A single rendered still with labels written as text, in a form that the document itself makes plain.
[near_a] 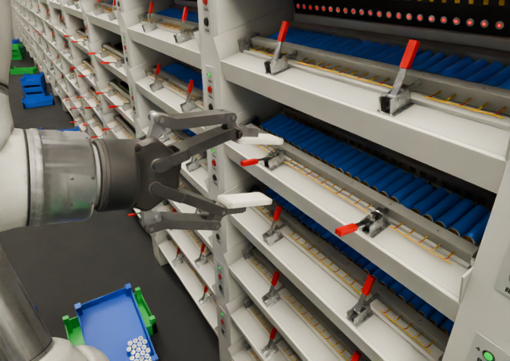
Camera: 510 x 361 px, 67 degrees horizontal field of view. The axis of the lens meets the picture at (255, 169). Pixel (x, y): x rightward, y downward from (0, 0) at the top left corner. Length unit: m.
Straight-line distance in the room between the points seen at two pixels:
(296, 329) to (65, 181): 0.71
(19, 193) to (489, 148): 0.45
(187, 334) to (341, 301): 0.98
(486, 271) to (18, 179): 0.48
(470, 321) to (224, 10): 0.69
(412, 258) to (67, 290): 1.64
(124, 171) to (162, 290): 1.47
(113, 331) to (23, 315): 0.69
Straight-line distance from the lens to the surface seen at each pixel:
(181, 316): 1.72
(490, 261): 0.50
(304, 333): 0.96
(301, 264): 0.83
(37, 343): 0.99
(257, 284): 1.06
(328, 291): 0.79
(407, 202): 0.64
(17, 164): 0.37
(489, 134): 0.49
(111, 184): 0.39
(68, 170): 0.37
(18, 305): 0.97
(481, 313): 0.54
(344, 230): 0.57
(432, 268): 0.58
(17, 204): 0.37
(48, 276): 2.09
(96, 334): 1.62
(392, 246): 0.60
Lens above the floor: 1.25
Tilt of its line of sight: 27 degrees down
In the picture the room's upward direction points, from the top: straight up
